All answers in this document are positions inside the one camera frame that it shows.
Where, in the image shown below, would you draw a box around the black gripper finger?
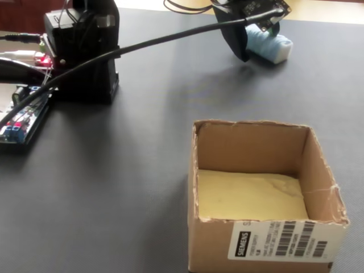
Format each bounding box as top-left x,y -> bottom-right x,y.
213,5 -> 251,63

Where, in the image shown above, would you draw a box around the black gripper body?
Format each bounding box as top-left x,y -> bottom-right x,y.
210,0 -> 242,13

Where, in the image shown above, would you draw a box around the open cardboard box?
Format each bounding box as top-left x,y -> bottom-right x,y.
187,118 -> 350,273

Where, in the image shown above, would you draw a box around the yellow foam pad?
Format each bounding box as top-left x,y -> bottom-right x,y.
196,169 -> 310,222

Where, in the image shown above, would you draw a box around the motor driver board red LED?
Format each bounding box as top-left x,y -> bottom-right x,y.
31,33 -> 55,70

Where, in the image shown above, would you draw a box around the black table mat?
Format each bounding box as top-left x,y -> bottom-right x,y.
0,5 -> 364,273

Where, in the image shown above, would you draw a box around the black power plug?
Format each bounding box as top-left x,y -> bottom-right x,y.
0,32 -> 42,44

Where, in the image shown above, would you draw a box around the white barcode label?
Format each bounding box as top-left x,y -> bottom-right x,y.
226,220 -> 338,261

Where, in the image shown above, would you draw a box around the blue circuit board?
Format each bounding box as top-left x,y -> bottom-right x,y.
0,84 -> 60,146

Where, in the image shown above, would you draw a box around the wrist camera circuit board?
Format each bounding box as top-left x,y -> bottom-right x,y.
235,0 -> 293,31

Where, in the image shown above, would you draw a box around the thin black servo wires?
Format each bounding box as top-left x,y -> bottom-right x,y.
163,0 -> 217,14

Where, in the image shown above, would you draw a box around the thick black camera cable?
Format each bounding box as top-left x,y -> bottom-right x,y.
0,7 -> 287,127

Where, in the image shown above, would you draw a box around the white USB cable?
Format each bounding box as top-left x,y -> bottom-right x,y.
0,49 -> 39,61

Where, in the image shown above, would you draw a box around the black base cable bundle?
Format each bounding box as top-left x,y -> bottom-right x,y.
0,56 -> 44,84

